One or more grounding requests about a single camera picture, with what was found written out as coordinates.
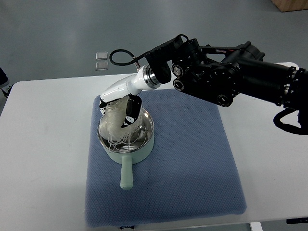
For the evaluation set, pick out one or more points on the upper floor outlet plate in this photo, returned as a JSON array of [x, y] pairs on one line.
[[102, 55]]

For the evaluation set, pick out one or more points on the white vermicelli bundle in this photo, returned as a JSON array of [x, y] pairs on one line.
[[110, 123]]

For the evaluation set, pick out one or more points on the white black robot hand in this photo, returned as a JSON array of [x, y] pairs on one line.
[[130, 86]]

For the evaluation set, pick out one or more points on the mint green steel pot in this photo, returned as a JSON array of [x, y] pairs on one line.
[[128, 159]]

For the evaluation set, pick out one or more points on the blue quilted mat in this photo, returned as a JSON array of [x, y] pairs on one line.
[[190, 172]]

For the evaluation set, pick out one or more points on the wooden box corner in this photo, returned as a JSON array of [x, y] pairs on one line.
[[290, 5]]

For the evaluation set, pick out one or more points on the person in dark clothing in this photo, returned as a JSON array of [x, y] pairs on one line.
[[5, 85]]

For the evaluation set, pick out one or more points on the wire steaming rack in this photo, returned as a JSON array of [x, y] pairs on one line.
[[133, 141]]

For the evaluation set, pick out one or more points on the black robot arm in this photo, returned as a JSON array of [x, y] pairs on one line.
[[218, 74]]

